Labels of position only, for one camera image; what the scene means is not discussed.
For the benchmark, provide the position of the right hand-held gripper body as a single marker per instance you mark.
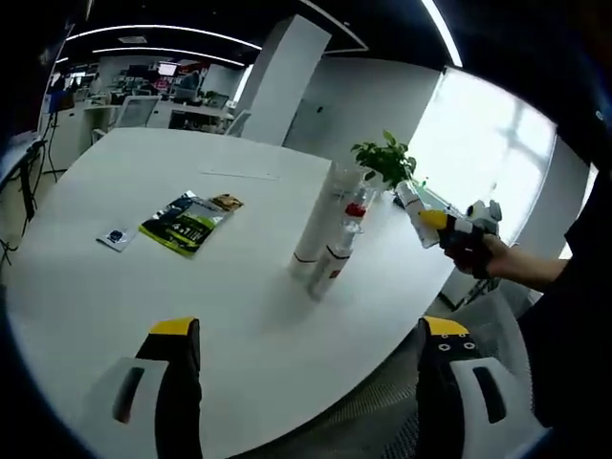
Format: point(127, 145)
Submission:
point(487, 217)

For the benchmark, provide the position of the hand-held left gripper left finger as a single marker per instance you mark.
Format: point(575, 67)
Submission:
point(177, 382)

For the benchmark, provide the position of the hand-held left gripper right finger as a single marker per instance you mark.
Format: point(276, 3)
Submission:
point(440, 382)

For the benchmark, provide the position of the small white skincare bottle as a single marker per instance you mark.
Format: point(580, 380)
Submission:
point(327, 272)
point(416, 210)

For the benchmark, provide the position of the white skincare tube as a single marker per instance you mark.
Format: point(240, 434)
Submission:
point(320, 220)

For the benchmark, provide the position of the person's right hand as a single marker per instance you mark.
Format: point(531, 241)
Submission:
point(497, 260)

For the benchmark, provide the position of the large bright window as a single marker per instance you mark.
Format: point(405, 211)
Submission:
point(483, 143)

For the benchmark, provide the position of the white mesh office chair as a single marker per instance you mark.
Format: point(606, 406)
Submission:
point(497, 330)

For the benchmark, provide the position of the potted green plant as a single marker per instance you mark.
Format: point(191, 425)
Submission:
point(387, 158)

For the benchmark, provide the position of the person's black clothing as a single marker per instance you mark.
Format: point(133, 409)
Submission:
point(583, 287)

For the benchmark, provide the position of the green black snack packet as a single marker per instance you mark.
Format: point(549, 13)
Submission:
point(184, 229)

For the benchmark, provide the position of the long ceiling light strip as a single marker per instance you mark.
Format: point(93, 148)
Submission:
point(444, 33)

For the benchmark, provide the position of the gold foil packet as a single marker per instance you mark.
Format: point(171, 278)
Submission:
point(227, 202)

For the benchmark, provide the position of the white square pillar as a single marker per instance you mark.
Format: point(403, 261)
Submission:
point(287, 81)

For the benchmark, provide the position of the white desk with black legs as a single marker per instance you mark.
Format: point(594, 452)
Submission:
point(12, 158)

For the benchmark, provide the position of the curved ceiling light strip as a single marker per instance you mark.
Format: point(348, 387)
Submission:
point(162, 31)
point(167, 51)

